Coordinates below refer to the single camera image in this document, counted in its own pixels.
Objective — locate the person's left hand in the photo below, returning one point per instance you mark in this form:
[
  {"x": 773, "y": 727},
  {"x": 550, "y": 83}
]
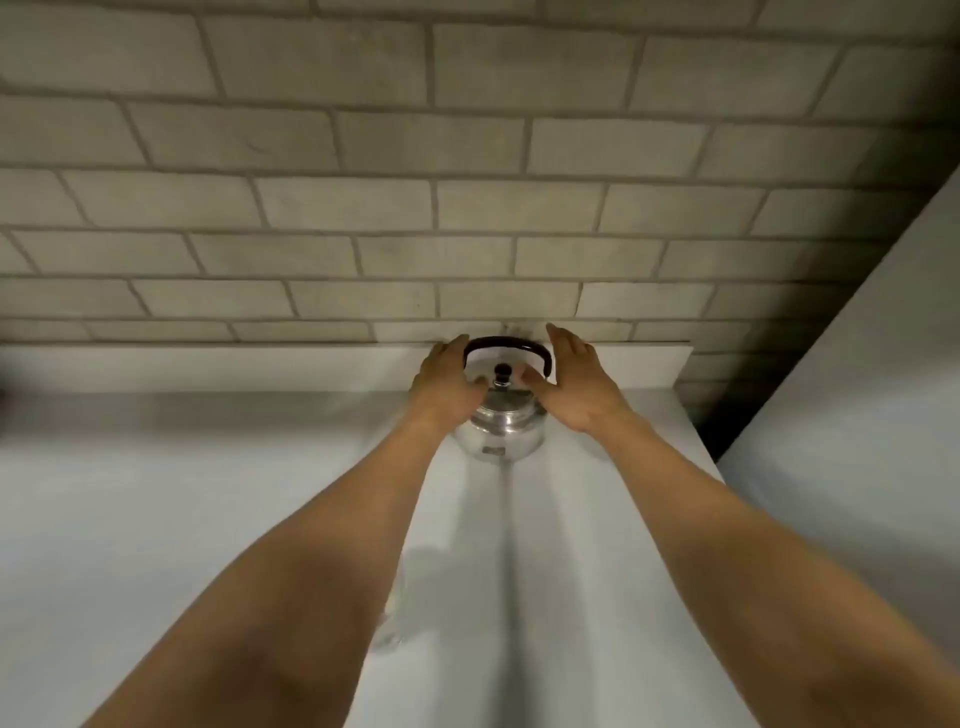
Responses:
[{"x": 439, "y": 394}]

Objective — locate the person's right hand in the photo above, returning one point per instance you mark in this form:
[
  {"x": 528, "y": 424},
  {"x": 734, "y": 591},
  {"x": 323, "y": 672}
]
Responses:
[{"x": 581, "y": 397}]

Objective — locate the person's right thumb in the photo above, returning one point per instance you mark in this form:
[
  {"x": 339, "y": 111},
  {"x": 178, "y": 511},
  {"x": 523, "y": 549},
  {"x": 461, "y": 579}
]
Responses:
[{"x": 535, "y": 380}]

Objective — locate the person's left thumb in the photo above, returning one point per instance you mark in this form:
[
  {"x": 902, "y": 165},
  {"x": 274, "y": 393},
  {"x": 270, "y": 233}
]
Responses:
[{"x": 477, "y": 385}]

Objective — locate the person's left forearm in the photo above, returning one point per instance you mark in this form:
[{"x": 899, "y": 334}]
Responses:
[{"x": 315, "y": 570}]

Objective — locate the person's right forearm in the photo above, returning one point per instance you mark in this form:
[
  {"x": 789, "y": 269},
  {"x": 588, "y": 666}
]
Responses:
[{"x": 750, "y": 577}]

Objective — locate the white tall cabinet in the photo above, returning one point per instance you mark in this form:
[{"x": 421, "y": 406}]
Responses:
[{"x": 862, "y": 420}]

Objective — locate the white wall cabinet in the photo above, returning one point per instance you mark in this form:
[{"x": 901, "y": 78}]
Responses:
[{"x": 150, "y": 525}]

